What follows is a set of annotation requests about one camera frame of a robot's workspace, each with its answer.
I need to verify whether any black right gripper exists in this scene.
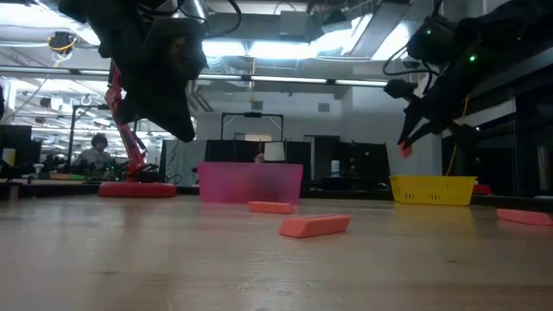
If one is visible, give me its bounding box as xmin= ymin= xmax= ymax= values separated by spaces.
xmin=383 ymin=59 xmax=486 ymax=148

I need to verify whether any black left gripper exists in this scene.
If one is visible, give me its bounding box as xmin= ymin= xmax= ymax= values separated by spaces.
xmin=99 ymin=19 xmax=198 ymax=143

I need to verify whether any grey fabric cover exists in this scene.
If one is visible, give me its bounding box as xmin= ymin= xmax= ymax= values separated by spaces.
xmin=162 ymin=138 xmax=207 ymax=185

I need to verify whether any dark cabinet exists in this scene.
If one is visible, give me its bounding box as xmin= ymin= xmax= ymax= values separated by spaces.
xmin=310 ymin=136 xmax=390 ymax=191

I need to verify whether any yellow plastic basket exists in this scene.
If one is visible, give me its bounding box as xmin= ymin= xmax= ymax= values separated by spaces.
xmin=388 ymin=175 xmax=478 ymax=207

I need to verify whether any black partition panel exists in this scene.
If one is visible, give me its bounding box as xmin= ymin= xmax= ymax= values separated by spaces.
xmin=205 ymin=139 xmax=312 ymax=164

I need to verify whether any pink plastic bin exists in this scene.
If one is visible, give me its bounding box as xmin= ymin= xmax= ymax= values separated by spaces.
xmin=197 ymin=162 xmax=304 ymax=206

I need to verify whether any white rectangular panel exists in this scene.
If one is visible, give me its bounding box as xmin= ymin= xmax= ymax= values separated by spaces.
xmin=263 ymin=141 xmax=287 ymax=162

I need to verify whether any ceiling light strip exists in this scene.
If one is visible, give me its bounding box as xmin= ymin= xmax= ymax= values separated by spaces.
xmin=196 ymin=73 xmax=390 ymax=87

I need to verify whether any black monitor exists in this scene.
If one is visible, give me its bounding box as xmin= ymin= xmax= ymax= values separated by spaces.
xmin=0 ymin=124 xmax=34 ymax=168

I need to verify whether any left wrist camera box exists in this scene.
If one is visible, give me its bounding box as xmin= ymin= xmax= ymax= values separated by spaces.
xmin=170 ymin=17 xmax=209 ymax=82

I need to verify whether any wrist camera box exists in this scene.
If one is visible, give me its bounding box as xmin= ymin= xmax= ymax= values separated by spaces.
xmin=406 ymin=16 xmax=460 ymax=67
xmin=170 ymin=17 xmax=209 ymax=82

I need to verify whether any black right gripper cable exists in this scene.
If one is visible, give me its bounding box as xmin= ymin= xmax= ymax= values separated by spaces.
xmin=382 ymin=42 xmax=433 ymax=94

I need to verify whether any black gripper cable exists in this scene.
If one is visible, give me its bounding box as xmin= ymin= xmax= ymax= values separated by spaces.
xmin=202 ymin=0 xmax=243 ymax=40
xmin=382 ymin=42 xmax=433 ymax=94

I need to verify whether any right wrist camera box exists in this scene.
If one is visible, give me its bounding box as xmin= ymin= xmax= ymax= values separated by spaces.
xmin=406 ymin=16 xmax=460 ymax=67

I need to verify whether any black aluminium table frame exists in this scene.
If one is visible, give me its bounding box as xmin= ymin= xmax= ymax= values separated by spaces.
xmin=0 ymin=179 xmax=553 ymax=213

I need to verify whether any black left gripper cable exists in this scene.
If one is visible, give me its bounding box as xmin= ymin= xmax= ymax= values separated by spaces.
xmin=202 ymin=0 xmax=243 ymax=40

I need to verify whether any yellow cable coil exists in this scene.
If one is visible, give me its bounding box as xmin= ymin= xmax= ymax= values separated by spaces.
xmin=47 ymin=30 xmax=79 ymax=56

